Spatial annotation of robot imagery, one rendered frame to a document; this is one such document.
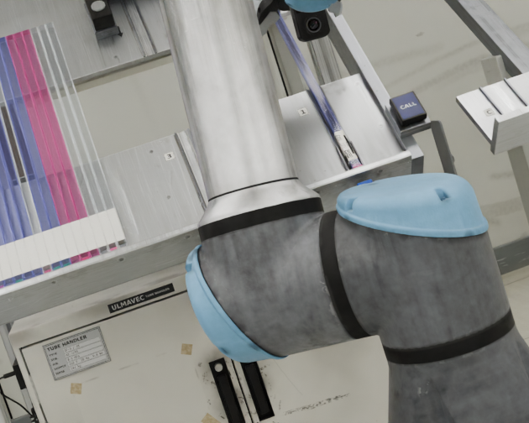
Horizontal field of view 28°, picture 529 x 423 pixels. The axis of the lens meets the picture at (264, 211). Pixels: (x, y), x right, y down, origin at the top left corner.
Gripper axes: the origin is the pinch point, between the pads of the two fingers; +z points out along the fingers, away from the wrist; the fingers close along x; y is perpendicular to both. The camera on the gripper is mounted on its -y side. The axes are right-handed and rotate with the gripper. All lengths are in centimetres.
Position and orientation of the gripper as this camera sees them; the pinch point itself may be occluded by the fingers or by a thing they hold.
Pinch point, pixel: (296, 32)
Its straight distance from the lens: 168.3
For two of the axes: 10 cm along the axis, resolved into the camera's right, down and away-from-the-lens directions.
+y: -3.4, -8.7, 3.5
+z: 0.1, 3.7, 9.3
